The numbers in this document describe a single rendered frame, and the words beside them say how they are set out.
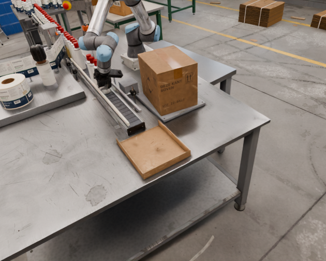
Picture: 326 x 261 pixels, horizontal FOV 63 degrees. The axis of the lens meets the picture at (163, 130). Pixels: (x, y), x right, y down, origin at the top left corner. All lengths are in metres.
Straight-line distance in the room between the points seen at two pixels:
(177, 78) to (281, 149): 1.48
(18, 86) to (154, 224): 1.20
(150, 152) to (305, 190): 1.43
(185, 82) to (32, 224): 0.99
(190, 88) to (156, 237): 0.92
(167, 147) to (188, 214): 0.62
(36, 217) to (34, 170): 0.29
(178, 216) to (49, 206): 0.87
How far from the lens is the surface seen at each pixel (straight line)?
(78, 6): 2.06
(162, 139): 1.40
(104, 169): 1.31
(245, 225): 2.08
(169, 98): 1.49
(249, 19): 5.69
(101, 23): 1.66
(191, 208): 1.85
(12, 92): 1.85
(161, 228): 1.78
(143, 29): 1.99
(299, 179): 2.44
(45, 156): 1.51
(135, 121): 1.47
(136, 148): 1.36
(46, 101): 1.86
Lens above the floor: 1.75
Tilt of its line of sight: 39 degrees down
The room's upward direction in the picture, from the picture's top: 6 degrees counter-clockwise
